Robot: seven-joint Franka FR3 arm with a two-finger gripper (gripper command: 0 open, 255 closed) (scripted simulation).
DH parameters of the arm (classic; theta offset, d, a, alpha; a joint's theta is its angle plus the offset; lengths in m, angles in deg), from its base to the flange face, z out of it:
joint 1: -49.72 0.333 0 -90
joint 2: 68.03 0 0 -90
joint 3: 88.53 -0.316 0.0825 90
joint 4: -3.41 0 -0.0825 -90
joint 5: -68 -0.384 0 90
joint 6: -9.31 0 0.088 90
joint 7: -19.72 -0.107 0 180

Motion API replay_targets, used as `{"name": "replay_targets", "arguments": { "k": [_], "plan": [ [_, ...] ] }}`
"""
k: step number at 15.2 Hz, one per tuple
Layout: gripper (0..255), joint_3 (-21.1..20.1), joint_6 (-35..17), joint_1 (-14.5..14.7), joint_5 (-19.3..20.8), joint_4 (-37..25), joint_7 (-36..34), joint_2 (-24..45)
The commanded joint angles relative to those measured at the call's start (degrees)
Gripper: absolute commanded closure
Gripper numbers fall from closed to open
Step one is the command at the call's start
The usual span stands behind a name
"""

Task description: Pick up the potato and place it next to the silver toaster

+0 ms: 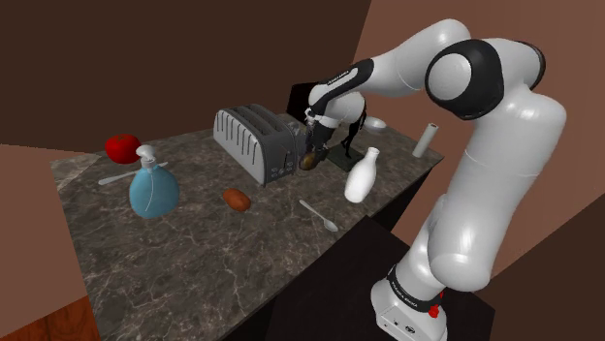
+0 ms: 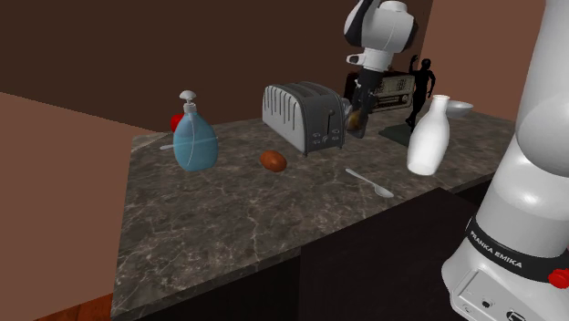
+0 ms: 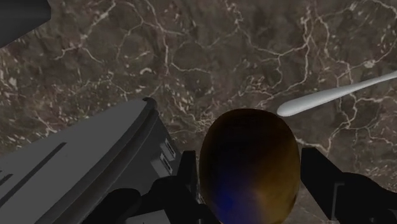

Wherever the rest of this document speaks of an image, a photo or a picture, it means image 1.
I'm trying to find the silver spoon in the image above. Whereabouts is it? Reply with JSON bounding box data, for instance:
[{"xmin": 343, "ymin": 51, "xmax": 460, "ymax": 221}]
[
  {"xmin": 97, "ymin": 161, "xmax": 170, "ymax": 187},
  {"xmin": 298, "ymin": 199, "xmax": 340, "ymax": 233}
]

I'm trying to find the grey cylinder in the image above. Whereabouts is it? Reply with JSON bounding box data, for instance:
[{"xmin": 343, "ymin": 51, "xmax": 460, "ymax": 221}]
[{"xmin": 411, "ymin": 122, "xmax": 440, "ymax": 159}]

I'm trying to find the white bottle vase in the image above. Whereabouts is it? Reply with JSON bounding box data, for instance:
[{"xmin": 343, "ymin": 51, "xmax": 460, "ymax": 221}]
[{"xmin": 343, "ymin": 145, "xmax": 382, "ymax": 204}]

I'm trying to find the grey four-slot toaster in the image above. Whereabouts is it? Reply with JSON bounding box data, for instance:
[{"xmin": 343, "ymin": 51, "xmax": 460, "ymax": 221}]
[{"xmin": 212, "ymin": 103, "xmax": 309, "ymax": 188}]

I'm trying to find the brown potato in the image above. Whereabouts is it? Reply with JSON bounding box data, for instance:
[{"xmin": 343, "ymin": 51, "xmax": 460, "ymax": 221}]
[
  {"xmin": 221, "ymin": 188, "xmax": 253, "ymax": 213},
  {"xmin": 298, "ymin": 150, "xmax": 321, "ymax": 171}
]

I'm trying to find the black upright panel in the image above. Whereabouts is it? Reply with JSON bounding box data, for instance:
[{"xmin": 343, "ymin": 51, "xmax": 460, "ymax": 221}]
[{"xmin": 286, "ymin": 82, "xmax": 324, "ymax": 120}]

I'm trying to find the white bowl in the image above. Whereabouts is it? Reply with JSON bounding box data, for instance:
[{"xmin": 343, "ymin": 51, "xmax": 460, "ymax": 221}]
[{"xmin": 362, "ymin": 115, "xmax": 388, "ymax": 133}]

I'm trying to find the dark robot stand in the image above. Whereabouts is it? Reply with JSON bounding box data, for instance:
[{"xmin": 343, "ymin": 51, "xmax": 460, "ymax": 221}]
[{"xmin": 263, "ymin": 214, "xmax": 497, "ymax": 341}]

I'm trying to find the blue spray bottle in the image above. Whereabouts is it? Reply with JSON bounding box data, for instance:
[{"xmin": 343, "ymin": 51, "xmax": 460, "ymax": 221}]
[{"xmin": 128, "ymin": 143, "xmax": 181, "ymax": 220}]

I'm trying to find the black figure on dark base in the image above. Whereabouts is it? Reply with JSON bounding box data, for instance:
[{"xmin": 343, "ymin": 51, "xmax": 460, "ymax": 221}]
[{"xmin": 328, "ymin": 106, "xmax": 368, "ymax": 172}]

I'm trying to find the red tomato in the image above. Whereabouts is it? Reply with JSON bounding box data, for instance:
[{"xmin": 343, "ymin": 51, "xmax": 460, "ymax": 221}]
[{"xmin": 104, "ymin": 133, "xmax": 143, "ymax": 166}]

